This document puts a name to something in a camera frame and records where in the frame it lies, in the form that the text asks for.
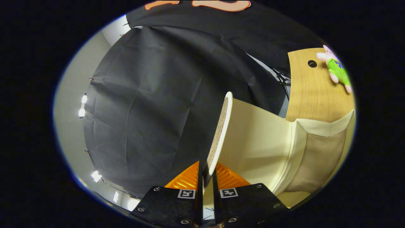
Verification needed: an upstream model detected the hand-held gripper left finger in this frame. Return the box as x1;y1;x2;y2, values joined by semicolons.
130;161;203;228

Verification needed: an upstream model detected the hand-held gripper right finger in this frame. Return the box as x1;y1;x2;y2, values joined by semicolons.
212;162;290;228

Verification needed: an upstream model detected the beige fabric storage box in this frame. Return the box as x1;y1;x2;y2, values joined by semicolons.
202;91;355;209

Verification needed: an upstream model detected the black backdrop cloth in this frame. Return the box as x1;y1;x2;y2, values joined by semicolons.
83;0;326;197

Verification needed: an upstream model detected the black tripod stand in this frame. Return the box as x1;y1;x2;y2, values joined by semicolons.
271;67;291;100

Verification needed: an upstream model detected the pink starfish plush toy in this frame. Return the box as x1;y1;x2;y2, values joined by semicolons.
316;44;352;94

